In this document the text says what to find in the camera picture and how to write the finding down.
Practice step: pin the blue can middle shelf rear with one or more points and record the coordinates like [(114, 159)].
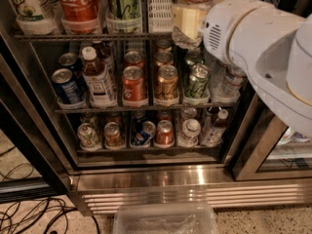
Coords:
[(72, 62)]

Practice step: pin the blue Pepsi can bottom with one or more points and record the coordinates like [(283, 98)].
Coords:
[(143, 133)]

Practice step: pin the red Coca-Cola can top shelf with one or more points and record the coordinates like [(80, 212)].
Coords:
[(79, 12)]

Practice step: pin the water bottle bottom shelf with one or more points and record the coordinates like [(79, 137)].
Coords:
[(188, 136)]

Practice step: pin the left open fridge door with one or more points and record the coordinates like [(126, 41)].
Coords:
[(42, 163)]

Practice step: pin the white 7UP can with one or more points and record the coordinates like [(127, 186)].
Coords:
[(36, 17)]

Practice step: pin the water bottle middle shelf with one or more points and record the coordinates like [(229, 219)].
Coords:
[(227, 82)]

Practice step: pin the gold can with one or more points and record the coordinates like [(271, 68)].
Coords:
[(164, 58), (166, 90)]

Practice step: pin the gold can middle rear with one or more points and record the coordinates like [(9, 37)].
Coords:
[(164, 58)]

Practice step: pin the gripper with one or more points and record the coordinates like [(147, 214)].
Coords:
[(224, 28)]

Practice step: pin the red can middle rear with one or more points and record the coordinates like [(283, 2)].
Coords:
[(134, 58)]

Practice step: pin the green LaCroix can top shelf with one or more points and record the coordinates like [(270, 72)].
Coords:
[(125, 14)]

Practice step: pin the top wire shelf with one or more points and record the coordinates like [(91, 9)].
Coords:
[(93, 37)]

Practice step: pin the orange can bottom shelf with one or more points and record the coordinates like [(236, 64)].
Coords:
[(113, 137)]

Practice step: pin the gold can middle front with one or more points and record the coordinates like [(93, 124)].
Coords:
[(166, 90)]

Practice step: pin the green can middle front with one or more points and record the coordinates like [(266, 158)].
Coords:
[(196, 88)]

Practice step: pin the green can bottom left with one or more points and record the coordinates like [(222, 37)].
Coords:
[(89, 139)]

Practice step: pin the tea bottle bottom shelf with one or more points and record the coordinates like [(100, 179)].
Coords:
[(214, 125)]

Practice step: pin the stainless fridge base grille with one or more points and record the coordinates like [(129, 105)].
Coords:
[(105, 191)]

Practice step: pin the red can bottom shelf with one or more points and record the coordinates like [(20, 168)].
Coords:
[(164, 133)]

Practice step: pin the tea bottle white cap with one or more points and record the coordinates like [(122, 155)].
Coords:
[(97, 78)]

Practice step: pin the clear plastic bin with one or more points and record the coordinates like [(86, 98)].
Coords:
[(172, 218)]

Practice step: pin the right glass fridge door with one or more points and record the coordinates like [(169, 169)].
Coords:
[(264, 147)]

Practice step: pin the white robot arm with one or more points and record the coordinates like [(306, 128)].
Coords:
[(273, 48)]

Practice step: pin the blue can shelf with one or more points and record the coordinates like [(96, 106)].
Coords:
[(72, 62), (70, 95)]

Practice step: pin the green can middle rear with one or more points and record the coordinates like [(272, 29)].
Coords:
[(191, 58)]

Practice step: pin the red Coke can middle front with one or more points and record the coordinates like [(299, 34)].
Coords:
[(134, 87)]

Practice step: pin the blue can middle shelf front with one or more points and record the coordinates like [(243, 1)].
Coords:
[(70, 95)]

